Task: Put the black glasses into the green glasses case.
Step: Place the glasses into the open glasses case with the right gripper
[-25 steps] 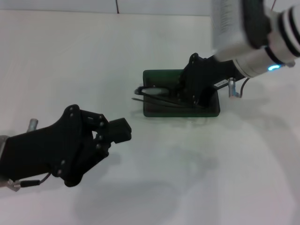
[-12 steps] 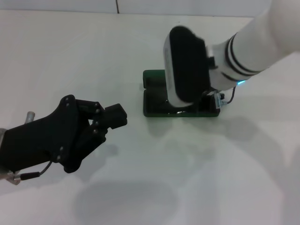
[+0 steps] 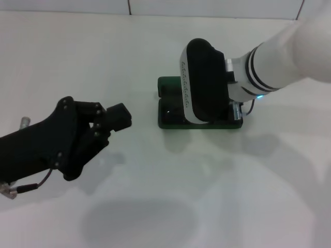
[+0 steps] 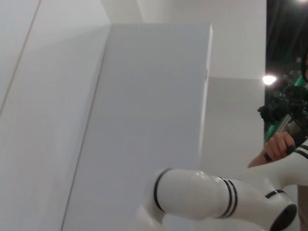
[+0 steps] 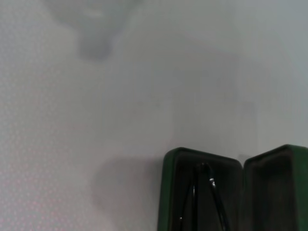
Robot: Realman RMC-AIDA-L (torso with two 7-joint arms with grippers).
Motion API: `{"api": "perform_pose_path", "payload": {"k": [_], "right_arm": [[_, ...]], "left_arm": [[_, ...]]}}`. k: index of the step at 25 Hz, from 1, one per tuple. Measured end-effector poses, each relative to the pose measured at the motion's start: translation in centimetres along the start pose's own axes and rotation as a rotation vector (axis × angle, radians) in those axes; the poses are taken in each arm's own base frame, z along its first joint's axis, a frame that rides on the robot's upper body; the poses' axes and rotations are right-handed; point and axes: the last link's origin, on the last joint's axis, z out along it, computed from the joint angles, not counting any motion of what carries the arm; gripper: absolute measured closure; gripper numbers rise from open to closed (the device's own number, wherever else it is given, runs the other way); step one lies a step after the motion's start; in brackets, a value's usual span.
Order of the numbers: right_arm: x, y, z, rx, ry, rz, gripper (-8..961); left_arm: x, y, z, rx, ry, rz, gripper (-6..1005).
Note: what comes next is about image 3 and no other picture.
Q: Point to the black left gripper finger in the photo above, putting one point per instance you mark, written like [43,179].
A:
[121,124]
[117,111]

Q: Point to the gripper silver connector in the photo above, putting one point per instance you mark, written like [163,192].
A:
[26,122]
[236,111]

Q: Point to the left gripper silver connector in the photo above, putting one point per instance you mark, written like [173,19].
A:
[26,122]

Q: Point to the green glasses case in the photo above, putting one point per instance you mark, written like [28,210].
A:
[170,125]

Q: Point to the right gripper silver connector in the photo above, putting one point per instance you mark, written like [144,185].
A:
[236,111]

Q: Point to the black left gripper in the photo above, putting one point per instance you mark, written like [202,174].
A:
[38,144]

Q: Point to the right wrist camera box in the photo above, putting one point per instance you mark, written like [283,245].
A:
[204,82]

